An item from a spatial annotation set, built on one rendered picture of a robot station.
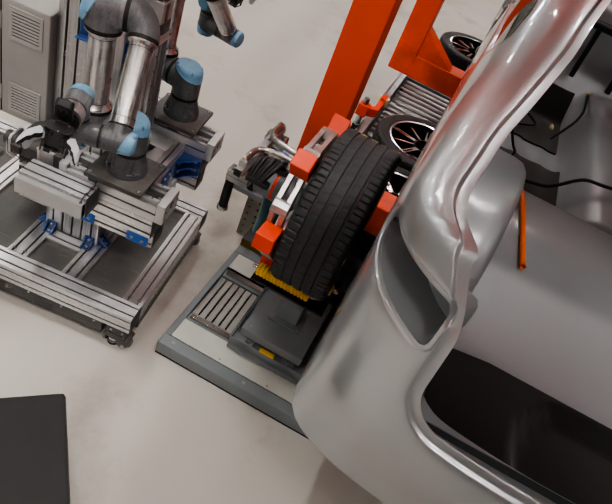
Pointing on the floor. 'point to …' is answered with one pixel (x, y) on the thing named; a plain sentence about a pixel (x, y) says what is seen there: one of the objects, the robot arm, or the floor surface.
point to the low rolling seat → (19, 450)
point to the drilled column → (248, 216)
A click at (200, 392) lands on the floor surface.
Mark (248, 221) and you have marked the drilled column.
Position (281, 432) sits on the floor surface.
